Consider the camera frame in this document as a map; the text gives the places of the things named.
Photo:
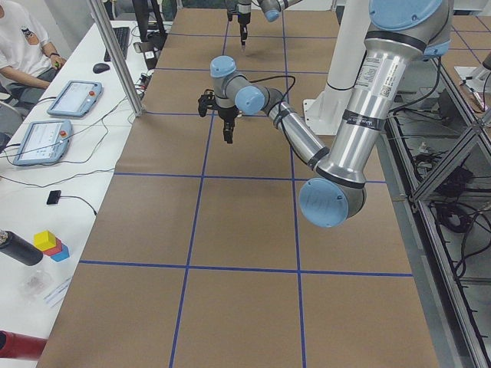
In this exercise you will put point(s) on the blue teach pendant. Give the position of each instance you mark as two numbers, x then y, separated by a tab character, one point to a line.
45	142
76	99

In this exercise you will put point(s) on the red cylinder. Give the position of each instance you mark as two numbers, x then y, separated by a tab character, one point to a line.
20	346

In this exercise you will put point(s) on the small black box device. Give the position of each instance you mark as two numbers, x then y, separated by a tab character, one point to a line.
53	197

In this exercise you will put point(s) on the black computer mouse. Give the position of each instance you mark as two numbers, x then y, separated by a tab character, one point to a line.
99	68

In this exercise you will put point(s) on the person in white shirt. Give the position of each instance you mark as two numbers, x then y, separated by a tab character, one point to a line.
29	60

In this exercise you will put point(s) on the upper blue teach pendant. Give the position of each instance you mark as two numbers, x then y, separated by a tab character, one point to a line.
76	99

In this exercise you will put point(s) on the blue block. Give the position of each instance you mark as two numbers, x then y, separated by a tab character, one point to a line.
62	255

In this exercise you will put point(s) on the yellow block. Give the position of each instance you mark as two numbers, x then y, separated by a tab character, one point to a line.
45	241

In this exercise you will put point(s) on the black keyboard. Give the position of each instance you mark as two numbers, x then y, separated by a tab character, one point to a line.
122	35

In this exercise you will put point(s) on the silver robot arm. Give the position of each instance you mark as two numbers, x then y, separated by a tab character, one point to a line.
399	32
270	8

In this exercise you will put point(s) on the brown paper table mat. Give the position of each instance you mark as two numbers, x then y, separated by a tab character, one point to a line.
200	256

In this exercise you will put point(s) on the aluminium frame post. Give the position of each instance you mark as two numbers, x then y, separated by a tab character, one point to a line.
104	26

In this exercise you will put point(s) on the red block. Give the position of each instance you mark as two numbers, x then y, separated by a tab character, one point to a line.
54	250

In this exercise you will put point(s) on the lower blue teach pendant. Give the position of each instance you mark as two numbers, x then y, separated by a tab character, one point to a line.
45	142

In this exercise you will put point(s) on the black cylinder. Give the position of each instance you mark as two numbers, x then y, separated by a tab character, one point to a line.
19	249

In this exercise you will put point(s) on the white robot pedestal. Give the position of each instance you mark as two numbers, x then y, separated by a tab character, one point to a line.
323	114

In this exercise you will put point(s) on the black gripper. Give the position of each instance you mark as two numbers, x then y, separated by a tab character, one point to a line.
228	113
242	18

